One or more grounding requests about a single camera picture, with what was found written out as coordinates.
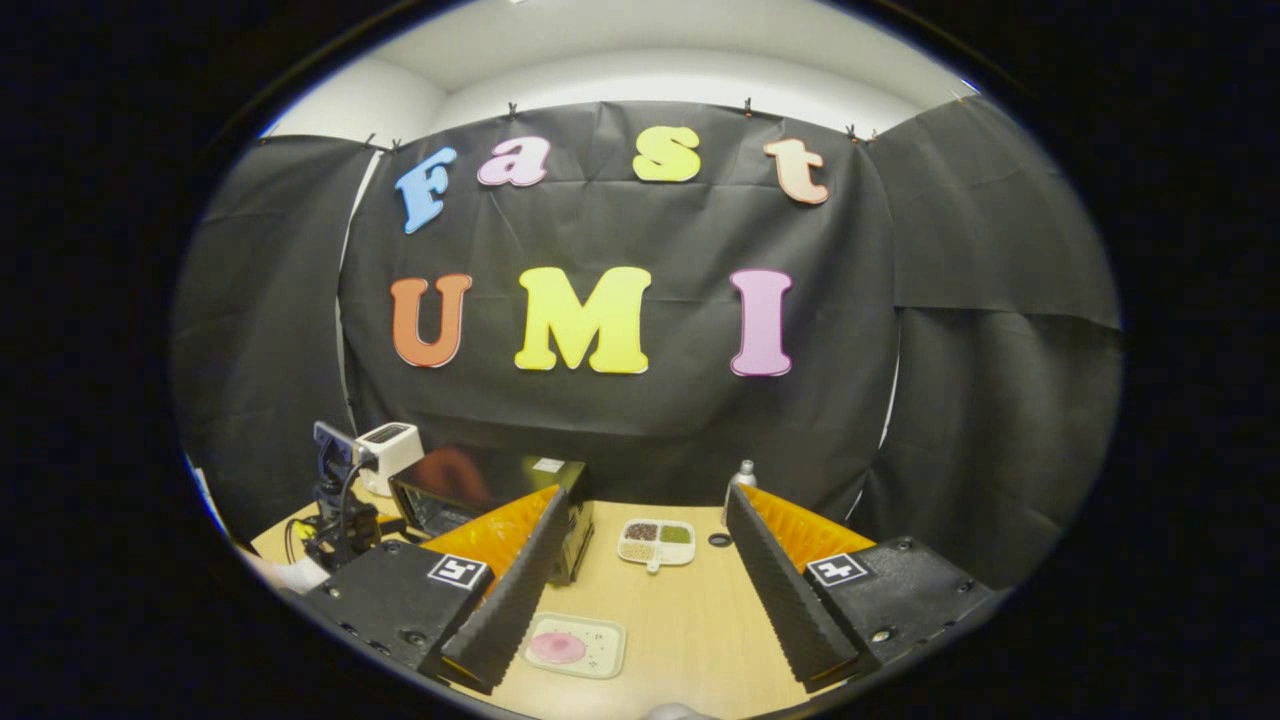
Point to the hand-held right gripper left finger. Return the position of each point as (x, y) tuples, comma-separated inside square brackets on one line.
[(510, 600)]

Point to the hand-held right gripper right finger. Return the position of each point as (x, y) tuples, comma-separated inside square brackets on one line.
[(785, 600)]

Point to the pink ham slice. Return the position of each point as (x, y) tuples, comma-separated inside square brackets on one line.
[(557, 648)]

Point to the cream rectangular plate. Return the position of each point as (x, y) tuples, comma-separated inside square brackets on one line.
[(605, 650)]

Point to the black electric oven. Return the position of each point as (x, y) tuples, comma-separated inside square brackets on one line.
[(500, 472)]

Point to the white toaster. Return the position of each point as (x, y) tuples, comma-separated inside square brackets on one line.
[(392, 455)]

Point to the silver spray bottle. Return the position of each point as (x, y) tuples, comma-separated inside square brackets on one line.
[(742, 472)]

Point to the white divided dish of beans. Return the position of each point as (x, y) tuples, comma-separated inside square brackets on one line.
[(656, 540)]

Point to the black backdrop cloth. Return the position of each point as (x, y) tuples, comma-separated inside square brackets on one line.
[(680, 420)]

